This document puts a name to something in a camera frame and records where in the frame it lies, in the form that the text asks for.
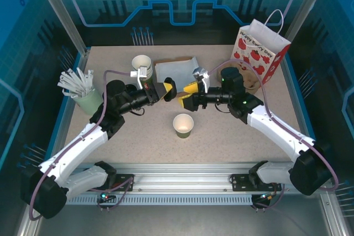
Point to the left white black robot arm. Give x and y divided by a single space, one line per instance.
77 142

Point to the stack of paper cups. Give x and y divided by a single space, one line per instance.
141 62

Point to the small LED circuit board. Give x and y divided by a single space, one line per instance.
265 196
106 198

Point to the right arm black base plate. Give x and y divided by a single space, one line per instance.
240 182

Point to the beige pulp cup carrier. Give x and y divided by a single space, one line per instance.
250 79

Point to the green paper coffee cup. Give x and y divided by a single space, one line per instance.
182 132

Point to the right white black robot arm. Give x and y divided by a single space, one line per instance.
276 128

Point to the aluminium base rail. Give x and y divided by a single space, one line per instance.
179 172

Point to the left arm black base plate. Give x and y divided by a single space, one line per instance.
123 182

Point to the aluminium frame post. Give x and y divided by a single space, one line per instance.
63 17
304 6

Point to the pale green holder cup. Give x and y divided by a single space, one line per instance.
88 102

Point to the white red printed paper bag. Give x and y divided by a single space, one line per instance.
254 51

